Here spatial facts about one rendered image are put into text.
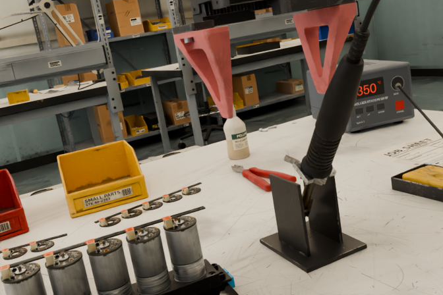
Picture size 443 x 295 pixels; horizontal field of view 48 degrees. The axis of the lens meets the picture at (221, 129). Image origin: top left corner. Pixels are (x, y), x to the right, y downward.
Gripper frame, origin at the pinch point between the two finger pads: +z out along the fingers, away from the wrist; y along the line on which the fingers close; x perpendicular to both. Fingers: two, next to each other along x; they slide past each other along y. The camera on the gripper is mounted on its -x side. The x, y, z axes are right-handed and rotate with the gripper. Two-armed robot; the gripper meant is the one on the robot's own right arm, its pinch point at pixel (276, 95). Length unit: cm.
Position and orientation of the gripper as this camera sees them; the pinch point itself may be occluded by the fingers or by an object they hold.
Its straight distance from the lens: 42.5
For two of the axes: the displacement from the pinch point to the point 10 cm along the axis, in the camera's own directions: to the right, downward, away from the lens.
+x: 4.2, 1.1, -9.0
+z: 1.7, 9.7, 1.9
